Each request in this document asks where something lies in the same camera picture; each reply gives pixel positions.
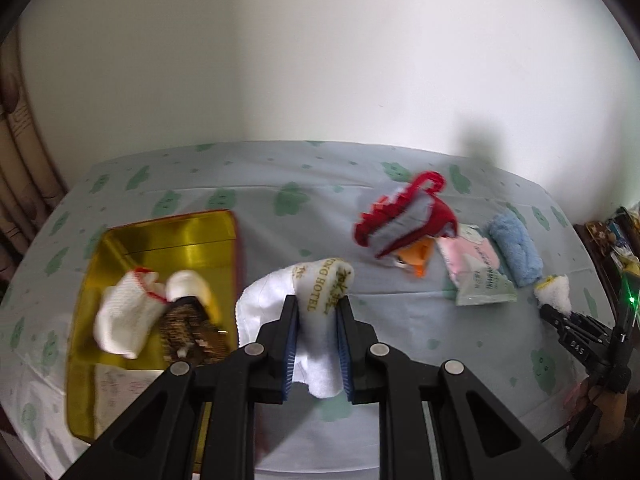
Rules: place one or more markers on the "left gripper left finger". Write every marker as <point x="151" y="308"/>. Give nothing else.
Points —
<point x="276" y="367"/>

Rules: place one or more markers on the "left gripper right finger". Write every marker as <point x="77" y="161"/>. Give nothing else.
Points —
<point x="354" y="339"/>

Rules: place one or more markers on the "white hotel towel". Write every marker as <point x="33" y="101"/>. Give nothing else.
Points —
<point x="318" y="287"/>

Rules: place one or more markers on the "white fluffy sherpa cloth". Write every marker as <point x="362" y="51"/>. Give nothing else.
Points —
<point x="554" y="290"/>

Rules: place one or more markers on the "black gold patterned cloth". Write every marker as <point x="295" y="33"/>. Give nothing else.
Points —
<point x="188" y="334"/>

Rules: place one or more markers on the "white cotton ball roll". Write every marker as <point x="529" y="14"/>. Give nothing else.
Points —
<point x="187" y="283"/>

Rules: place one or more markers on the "white red-trimmed sock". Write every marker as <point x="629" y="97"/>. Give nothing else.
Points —
<point x="128" y="311"/>

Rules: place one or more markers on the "floral tissue packet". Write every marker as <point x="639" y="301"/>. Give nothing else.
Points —
<point x="116" y="389"/>

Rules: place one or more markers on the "red gold toffee tin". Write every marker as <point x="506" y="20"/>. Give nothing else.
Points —
<point x="206" y="242"/>

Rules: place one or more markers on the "red hat orange doll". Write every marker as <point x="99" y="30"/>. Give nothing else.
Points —
<point x="403" y="226"/>

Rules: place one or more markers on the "cloud print tablecloth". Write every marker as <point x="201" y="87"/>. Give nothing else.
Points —
<point x="294" y="202"/>

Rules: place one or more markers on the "light blue towel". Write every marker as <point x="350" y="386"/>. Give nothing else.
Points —
<point x="517" y="247"/>

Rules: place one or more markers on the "green pink wipes packet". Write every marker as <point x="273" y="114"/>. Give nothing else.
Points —
<point x="474" y="268"/>

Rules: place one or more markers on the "beige leaf print curtain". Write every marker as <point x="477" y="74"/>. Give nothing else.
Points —
<point x="30" y="185"/>

